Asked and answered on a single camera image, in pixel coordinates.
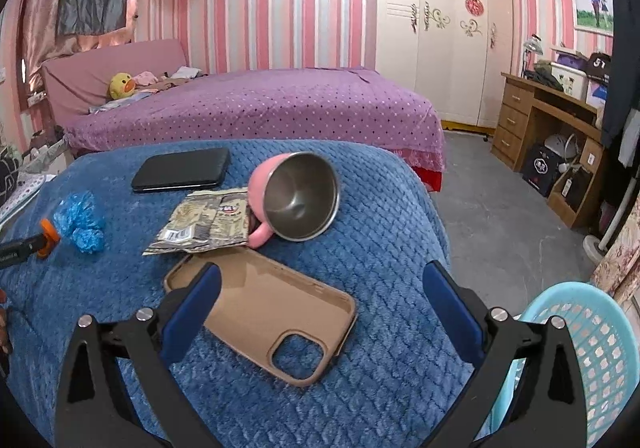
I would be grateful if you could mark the black printed bag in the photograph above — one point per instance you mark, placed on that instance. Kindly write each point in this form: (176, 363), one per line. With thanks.
(598, 67)

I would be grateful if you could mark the pink plush toy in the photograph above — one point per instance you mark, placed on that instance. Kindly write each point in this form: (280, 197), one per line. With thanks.
(144, 77)

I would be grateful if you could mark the dark blue gift box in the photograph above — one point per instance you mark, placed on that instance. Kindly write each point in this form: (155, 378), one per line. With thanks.
(540, 167)

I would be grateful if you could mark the framed couple photo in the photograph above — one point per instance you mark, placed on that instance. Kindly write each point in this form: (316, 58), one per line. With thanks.
(595, 7)

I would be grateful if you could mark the pink steel-lined mug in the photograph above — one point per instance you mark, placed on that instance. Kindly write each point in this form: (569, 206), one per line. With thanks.
(300, 198)

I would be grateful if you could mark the pink satin curtain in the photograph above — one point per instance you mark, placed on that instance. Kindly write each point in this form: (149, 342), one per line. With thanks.
(40, 2)

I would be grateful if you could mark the black phone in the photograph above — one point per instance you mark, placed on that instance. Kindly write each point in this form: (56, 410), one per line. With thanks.
(180, 168)

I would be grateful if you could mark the white storage box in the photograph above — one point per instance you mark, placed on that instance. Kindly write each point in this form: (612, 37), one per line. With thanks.
(567, 75)

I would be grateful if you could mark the light blue plastic basket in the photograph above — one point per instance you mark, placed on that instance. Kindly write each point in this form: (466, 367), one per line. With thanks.
(600, 328)

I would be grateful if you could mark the blue crumpled plastic cover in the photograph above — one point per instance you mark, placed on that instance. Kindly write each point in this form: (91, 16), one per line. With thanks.
(80, 220)

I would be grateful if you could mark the grey printed snack packet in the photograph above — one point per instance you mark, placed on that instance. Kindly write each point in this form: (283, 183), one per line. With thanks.
(200, 223)

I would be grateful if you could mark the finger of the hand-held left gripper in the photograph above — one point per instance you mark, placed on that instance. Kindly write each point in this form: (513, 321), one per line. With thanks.
(20, 250)

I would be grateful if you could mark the polka dot cloth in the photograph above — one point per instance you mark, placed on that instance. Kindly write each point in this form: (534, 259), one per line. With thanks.
(27, 188)

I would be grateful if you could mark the brown phone case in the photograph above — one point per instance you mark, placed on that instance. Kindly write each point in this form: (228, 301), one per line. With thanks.
(280, 300)

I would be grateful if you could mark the dark hanging coat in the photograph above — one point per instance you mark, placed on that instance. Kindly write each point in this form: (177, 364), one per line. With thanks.
(622, 77)

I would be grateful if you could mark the white fan stand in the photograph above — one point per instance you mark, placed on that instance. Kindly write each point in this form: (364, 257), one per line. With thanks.
(597, 244)

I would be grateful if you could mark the wooden desk with drawers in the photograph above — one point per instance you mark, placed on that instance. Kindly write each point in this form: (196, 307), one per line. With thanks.
(515, 122)

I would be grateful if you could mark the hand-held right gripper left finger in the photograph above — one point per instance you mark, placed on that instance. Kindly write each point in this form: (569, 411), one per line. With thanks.
(192, 310)

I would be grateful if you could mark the pink covered headboard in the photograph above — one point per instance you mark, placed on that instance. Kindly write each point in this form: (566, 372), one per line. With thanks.
(80, 70)

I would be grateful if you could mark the white wardrobe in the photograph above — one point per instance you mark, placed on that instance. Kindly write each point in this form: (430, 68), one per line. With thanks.
(440, 67)

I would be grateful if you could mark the bed with purple bedspread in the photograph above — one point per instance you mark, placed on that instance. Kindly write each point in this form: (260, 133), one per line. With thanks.
(275, 102)

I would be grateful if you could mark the black paper bag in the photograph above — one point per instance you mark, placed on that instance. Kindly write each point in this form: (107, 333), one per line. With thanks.
(575, 190)

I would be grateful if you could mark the white round appliance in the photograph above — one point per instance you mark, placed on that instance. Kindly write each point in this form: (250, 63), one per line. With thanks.
(559, 147)

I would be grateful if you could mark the yellow duck plush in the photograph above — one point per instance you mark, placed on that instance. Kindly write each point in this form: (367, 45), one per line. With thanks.
(121, 86)

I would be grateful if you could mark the desk lamp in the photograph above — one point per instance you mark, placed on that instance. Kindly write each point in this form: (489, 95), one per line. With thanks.
(532, 47)

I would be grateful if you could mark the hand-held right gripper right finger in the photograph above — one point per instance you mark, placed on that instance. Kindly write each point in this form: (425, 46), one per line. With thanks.
(455, 313)

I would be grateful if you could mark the blue fleece blanket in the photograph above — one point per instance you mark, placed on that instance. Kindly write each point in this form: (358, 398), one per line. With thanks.
(380, 278)

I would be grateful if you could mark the floral fabric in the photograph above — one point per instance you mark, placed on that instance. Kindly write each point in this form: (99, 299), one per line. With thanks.
(622, 258)

